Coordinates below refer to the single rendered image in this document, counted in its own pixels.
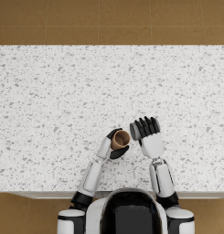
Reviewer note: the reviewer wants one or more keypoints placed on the brown paper cup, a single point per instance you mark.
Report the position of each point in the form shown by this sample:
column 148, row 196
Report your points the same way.
column 120, row 140

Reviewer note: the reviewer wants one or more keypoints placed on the robot body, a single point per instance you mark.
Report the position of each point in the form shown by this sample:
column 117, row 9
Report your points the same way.
column 130, row 211

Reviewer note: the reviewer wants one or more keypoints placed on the grey cup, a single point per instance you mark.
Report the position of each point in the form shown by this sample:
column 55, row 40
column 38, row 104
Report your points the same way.
column 135, row 131

